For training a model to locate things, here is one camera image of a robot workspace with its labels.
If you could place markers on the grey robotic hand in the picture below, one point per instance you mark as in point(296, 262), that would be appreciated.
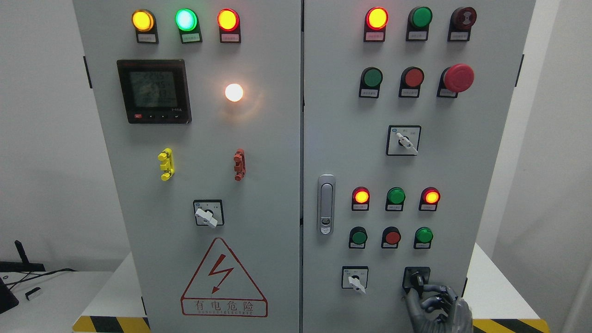
point(444, 312)

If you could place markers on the black rotary knob switch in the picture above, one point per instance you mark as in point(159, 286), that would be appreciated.
point(416, 278)

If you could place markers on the white platform with hazard stripes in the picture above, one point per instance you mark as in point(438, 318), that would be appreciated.
point(496, 305)

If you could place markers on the green push button lower right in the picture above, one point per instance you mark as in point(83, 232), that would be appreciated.
point(423, 238)

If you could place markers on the green push button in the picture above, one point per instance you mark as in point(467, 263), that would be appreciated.
point(371, 80)
point(357, 238)
point(423, 238)

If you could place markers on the red push button lower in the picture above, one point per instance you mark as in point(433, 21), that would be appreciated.
point(391, 237)

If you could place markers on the red push button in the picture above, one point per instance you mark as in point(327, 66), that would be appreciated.
point(391, 237)
point(410, 83)

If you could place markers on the red indicator light middle right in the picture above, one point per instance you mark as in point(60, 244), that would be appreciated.
point(429, 199)

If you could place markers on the green push button lower left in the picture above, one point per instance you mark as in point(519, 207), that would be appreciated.
point(357, 238)

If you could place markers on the green indicator light middle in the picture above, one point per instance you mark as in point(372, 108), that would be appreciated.
point(395, 199)

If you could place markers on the red indicator light middle left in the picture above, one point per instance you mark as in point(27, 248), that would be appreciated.
point(360, 199)

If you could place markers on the grey electrical control cabinet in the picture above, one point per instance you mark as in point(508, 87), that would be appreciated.
point(300, 63)

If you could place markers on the red high voltage warning sticker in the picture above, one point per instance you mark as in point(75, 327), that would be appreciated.
point(221, 286)

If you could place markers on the red emergency stop mushroom button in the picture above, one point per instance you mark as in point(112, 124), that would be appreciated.
point(454, 80)

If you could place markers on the red push button upper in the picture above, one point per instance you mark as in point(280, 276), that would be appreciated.
point(410, 83)

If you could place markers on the green push button upper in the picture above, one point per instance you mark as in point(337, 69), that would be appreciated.
point(371, 80)

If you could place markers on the dark red buzzer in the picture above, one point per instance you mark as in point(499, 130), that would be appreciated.
point(461, 22)

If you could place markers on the green indicator light top right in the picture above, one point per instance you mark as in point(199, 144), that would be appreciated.
point(418, 23)

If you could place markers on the red indicator light right door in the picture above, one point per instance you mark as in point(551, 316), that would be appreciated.
point(375, 23)

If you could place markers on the white glowing lamp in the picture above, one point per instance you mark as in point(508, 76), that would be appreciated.
point(234, 92)

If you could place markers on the red ringed indicator light left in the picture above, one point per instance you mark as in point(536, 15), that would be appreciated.
point(229, 26)

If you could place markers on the black digital power meter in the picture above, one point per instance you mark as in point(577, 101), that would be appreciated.
point(155, 91)

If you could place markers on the green lit indicator light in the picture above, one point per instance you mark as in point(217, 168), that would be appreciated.
point(188, 25)

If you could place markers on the yellow indicator light top left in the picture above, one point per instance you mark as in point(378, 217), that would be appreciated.
point(145, 26)

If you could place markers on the small white black device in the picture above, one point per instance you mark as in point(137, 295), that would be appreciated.
point(33, 293)

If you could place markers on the black object at left edge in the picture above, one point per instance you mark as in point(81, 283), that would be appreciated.
point(7, 299)

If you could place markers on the black monitor stand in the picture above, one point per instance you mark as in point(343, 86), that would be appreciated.
point(23, 265)

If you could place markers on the lower white selector switch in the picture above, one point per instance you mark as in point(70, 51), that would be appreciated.
point(356, 278)

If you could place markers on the silver door handle lock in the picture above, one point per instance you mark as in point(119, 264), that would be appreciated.
point(325, 203)

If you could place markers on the upper right selector switch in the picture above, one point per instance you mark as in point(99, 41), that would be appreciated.
point(403, 140)

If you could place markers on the left door selector switch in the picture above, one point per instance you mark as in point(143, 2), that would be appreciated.
point(209, 212)

